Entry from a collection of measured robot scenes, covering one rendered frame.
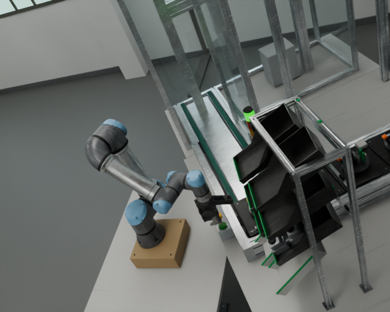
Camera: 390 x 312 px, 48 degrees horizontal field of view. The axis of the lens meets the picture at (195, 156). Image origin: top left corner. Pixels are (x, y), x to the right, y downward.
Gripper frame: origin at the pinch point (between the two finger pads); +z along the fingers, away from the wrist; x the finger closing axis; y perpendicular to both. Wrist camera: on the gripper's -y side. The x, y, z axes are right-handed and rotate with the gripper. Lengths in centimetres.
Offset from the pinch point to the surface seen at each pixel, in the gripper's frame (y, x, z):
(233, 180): -16.3, -30.7, 7.8
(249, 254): -5.7, 18.6, 7.7
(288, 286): -13, 50, -6
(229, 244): 1.1, 4.1, 13.3
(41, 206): 156, -210, 100
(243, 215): -11.4, 0.4, 2.3
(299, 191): -25, 55, -59
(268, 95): -67, -98, 14
